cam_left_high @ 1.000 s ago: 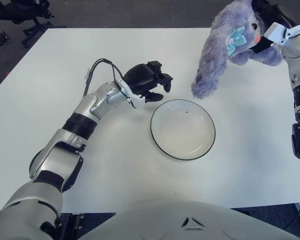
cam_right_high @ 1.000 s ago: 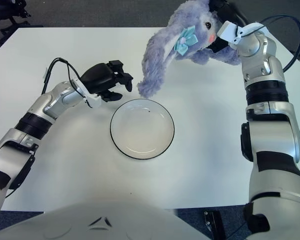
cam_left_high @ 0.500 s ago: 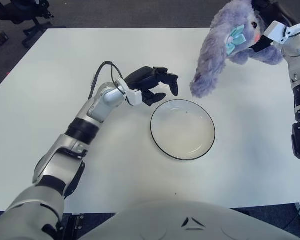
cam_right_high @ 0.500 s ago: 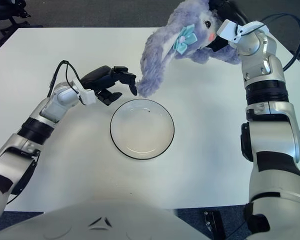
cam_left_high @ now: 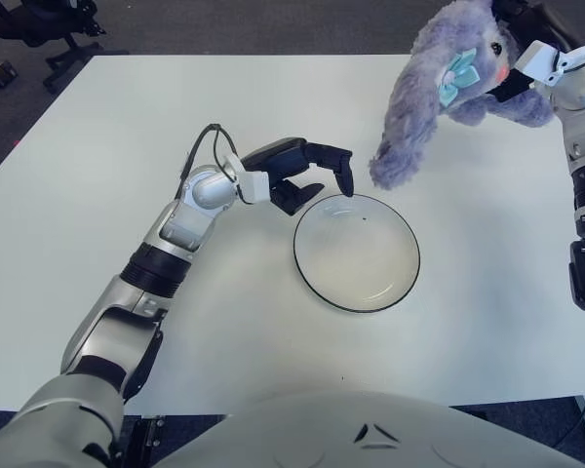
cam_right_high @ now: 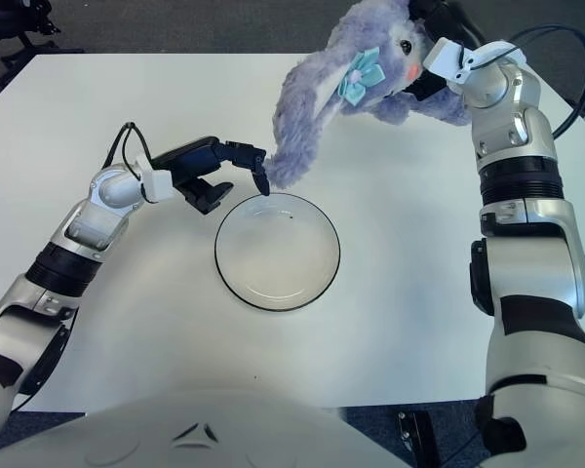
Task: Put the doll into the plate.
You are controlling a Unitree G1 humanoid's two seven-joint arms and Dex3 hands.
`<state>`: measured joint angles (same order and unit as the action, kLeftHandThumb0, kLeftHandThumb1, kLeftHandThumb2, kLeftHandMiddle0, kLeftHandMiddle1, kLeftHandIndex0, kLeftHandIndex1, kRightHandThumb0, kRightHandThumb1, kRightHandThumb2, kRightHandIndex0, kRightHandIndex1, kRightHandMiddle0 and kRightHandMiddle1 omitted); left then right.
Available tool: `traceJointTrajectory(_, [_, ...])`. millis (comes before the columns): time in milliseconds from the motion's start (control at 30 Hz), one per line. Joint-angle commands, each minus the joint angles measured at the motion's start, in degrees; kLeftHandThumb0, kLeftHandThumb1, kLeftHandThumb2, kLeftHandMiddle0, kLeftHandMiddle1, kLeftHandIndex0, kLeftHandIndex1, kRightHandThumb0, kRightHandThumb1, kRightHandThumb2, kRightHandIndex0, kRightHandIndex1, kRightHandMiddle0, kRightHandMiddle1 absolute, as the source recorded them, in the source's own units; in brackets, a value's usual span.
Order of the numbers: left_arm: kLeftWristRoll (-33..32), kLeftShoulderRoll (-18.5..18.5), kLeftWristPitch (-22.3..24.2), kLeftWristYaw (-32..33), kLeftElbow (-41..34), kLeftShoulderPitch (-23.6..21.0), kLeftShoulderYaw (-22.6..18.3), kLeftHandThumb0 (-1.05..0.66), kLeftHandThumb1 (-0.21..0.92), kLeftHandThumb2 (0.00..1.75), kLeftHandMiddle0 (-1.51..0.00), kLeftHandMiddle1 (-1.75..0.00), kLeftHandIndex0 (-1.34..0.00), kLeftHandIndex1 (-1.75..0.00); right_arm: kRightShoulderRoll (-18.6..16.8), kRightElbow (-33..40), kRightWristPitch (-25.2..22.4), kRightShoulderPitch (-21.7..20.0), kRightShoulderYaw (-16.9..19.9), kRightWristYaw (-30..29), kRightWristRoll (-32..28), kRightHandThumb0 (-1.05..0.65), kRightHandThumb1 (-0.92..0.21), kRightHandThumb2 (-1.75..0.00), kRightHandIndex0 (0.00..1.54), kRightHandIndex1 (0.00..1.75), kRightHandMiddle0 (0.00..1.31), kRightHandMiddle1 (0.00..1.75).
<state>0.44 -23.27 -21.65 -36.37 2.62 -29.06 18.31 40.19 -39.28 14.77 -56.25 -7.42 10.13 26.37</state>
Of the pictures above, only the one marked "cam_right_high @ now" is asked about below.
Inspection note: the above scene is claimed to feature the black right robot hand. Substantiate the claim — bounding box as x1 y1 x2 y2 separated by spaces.
409 0 527 103

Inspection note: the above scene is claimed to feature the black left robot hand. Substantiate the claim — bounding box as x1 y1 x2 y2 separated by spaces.
135 137 270 215

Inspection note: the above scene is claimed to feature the white plate black rim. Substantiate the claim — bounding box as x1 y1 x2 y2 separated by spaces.
214 192 342 313

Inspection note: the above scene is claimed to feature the purple plush bunny doll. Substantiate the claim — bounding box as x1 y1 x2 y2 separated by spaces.
265 0 472 189

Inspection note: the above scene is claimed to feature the silver robot torso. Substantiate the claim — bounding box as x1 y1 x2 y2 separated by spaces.
0 389 410 468

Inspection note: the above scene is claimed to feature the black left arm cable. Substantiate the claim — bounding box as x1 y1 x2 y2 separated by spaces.
9 121 153 413

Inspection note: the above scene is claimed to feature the black table bracket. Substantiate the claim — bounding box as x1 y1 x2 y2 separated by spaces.
397 409 438 468

